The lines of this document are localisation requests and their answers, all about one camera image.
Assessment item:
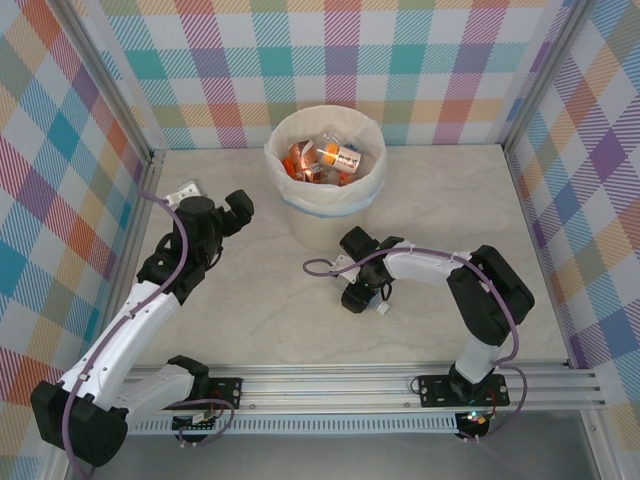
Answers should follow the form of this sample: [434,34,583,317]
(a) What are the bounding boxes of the white plastic bin liner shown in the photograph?
[263,104,389,220]

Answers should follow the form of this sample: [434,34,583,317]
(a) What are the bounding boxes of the beige waste bin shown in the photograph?
[263,104,389,252]

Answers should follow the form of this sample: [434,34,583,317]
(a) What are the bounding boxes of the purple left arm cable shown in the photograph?
[62,188,236,480]

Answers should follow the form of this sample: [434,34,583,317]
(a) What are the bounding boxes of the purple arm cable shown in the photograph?
[62,188,236,480]
[303,247,529,444]

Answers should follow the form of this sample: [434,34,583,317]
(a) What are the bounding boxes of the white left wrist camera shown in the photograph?
[166,179,210,205]

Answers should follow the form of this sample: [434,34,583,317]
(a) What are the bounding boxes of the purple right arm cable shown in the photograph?
[303,247,529,444]

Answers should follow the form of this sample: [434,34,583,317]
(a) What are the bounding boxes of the aluminium left side rail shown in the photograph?
[88,149,169,376]

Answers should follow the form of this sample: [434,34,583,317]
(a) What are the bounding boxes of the aluminium rail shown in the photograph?
[55,360,609,415]
[88,149,169,376]

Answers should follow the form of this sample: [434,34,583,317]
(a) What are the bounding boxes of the aluminium front rail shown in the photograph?
[55,360,609,415]

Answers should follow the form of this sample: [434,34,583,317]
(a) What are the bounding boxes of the white slotted cable duct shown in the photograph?
[78,417,460,436]

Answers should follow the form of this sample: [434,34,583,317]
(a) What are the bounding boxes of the aluminium left corner post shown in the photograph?
[58,0,166,169]

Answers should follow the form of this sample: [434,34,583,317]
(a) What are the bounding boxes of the aluminium corner post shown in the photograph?
[58,0,166,169]
[501,0,599,156]

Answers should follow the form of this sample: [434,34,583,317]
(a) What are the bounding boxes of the aluminium right corner post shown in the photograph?
[501,0,599,156]

